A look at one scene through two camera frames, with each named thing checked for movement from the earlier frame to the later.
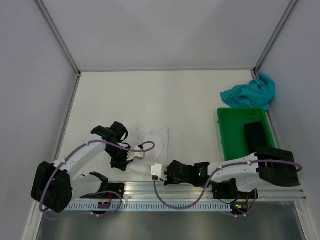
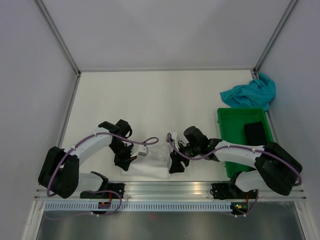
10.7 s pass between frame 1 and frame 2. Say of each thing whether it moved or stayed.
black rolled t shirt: stayed
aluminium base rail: stayed
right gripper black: moved
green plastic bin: stayed
